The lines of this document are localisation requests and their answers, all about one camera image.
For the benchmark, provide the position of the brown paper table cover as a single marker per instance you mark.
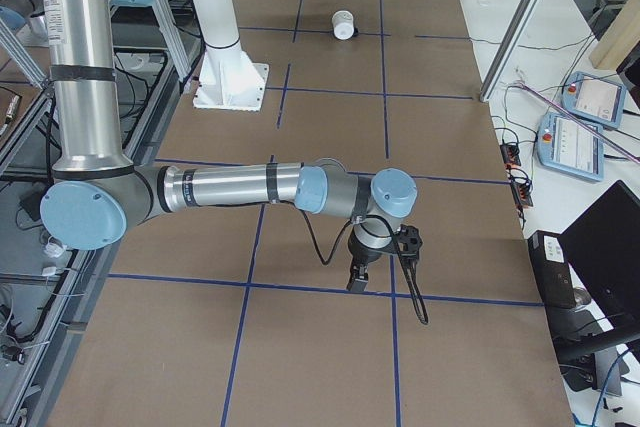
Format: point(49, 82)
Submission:
point(241, 317)

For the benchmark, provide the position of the white smiley mug black handle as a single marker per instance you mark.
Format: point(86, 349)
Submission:
point(343, 25)

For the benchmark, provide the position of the black laptop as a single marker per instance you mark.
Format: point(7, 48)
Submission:
point(602, 247)

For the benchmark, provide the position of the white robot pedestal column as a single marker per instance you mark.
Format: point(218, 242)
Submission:
point(228, 78)

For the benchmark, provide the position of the near teach pendant tablet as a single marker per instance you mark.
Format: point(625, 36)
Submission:
point(564, 145)

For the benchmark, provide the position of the black box on desk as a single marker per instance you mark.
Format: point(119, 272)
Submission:
point(551, 270)

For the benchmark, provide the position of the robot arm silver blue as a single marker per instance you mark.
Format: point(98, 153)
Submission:
point(99, 194)

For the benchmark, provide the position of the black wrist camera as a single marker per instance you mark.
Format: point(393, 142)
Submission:
point(409, 242)

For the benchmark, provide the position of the far teach pendant tablet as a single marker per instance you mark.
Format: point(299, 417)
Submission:
point(595, 99)

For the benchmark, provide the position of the teach pendant tablet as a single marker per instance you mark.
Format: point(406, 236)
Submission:
point(564, 145)
point(595, 99)

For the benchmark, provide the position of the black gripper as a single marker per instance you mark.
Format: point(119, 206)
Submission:
point(362, 255)

